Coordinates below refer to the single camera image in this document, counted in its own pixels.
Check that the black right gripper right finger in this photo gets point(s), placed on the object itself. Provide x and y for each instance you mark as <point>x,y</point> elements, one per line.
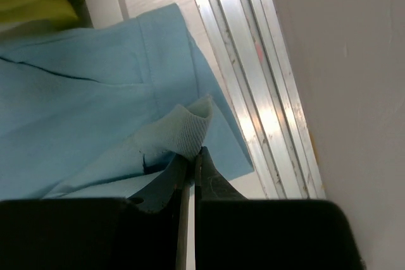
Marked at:
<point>233,232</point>

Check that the light blue trousers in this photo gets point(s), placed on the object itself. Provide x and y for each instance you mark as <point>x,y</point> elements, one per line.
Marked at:
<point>100,112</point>

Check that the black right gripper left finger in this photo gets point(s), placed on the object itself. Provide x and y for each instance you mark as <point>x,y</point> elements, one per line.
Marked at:
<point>148,230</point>

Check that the aluminium rail right side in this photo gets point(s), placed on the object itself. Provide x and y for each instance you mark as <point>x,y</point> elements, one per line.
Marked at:
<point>249,48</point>

